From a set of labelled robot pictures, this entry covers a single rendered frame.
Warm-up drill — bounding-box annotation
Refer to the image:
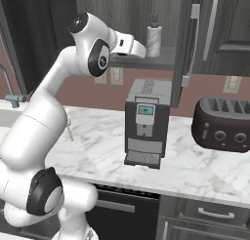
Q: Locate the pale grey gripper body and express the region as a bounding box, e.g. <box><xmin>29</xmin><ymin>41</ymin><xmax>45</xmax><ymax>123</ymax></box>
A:
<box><xmin>130</xmin><ymin>39</ymin><xmax>147</xmax><ymax>60</ymax></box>

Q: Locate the white marble soap dispenser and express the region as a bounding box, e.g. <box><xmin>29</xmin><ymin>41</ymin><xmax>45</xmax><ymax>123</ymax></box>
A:
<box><xmin>146</xmin><ymin>14</ymin><xmax>163</xmax><ymax>59</ymax></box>

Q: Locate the open grey cabinet door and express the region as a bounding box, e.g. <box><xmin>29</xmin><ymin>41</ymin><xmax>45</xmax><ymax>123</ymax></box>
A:
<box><xmin>171</xmin><ymin>0</ymin><xmax>203</xmax><ymax>109</ymax></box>

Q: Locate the closed grey cabinet door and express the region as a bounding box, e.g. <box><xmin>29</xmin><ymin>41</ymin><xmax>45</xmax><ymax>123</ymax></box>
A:
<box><xmin>194</xmin><ymin>0</ymin><xmax>250</xmax><ymax>78</ymax></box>

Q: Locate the open dark cabinet door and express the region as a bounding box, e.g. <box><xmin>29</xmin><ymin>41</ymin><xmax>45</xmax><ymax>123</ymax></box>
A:
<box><xmin>0</xmin><ymin>0</ymin><xmax>79</xmax><ymax>96</ymax></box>

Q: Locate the grey sink tap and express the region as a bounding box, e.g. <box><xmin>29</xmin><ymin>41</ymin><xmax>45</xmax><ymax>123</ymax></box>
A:
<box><xmin>0</xmin><ymin>63</ymin><xmax>27</xmax><ymax>109</ymax></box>

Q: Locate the pale sink basin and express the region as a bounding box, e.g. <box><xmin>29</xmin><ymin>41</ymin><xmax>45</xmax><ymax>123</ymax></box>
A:
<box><xmin>0</xmin><ymin>108</ymin><xmax>25</xmax><ymax>130</ymax></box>

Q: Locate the grey black coffee machine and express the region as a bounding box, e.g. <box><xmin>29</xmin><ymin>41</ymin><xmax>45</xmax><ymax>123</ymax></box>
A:
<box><xmin>123</xmin><ymin>78</ymin><xmax>173</xmax><ymax>171</ymax></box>

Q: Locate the dark brown four-slot toaster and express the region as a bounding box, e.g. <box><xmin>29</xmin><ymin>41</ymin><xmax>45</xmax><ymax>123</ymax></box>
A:
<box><xmin>190</xmin><ymin>96</ymin><xmax>250</xmax><ymax>154</ymax></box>

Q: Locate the black dishwasher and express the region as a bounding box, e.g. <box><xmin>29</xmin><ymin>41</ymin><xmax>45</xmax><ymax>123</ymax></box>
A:
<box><xmin>85</xmin><ymin>183</ymin><xmax>161</xmax><ymax>240</ymax></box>

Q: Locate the grey drawer front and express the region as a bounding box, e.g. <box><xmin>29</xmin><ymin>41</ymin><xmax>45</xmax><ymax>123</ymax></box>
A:
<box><xmin>176</xmin><ymin>197</ymin><xmax>250</xmax><ymax>227</ymax></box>

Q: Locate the grey base cupboard door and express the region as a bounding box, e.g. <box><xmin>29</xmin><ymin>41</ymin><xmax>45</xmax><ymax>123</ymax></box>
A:
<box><xmin>155</xmin><ymin>215</ymin><xmax>250</xmax><ymax>240</ymax></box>

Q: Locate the dark grey wall cabinet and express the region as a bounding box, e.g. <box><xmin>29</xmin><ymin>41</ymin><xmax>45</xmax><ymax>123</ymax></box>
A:
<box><xmin>48</xmin><ymin>0</ymin><xmax>196</xmax><ymax>71</ymax></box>

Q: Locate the white wall outlet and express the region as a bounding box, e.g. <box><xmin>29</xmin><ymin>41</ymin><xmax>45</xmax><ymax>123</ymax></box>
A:
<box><xmin>109</xmin><ymin>66</ymin><xmax>125</xmax><ymax>86</ymax></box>
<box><xmin>223</xmin><ymin>75</ymin><xmax>243</xmax><ymax>95</ymax></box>
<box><xmin>94</xmin><ymin>69</ymin><xmax>108</xmax><ymax>86</ymax></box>

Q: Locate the long silver door handle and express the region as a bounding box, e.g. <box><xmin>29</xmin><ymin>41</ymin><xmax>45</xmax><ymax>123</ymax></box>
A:
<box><xmin>181</xmin><ymin>3</ymin><xmax>201</xmax><ymax>88</ymax></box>

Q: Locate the silver bar cabinet handle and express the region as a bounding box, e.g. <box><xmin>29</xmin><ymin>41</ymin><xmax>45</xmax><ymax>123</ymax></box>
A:
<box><xmin>202</xmin><ymin>0</ymin><xmax>220</xmax><ymax>61</ymax></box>

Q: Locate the small gold wire item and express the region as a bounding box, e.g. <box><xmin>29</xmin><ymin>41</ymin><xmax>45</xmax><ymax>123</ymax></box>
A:
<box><xmin>65</xmin><ymin>119</ymin><xmax>75</xmax><ymax>142</ymax></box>

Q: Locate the silver dishwasher handle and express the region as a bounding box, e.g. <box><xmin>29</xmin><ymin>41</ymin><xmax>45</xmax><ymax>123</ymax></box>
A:
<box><xmin>96</xmin><ymin>198</ymin><xmax>137</xmax><ymax>215</ymax></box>

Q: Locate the silver drawer handle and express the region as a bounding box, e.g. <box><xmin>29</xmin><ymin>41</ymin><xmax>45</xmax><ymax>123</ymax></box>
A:
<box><xmin>197</xmin><ymin>206</ymin><xmax>236</xmax><ymax>220</ymax></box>

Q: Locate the silver cupboard door handle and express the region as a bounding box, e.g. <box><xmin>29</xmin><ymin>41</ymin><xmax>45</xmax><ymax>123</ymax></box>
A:
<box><xmin>162</xmin><ymin>220</ymin><xmax>169</xmax><ymax>240</ymax></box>

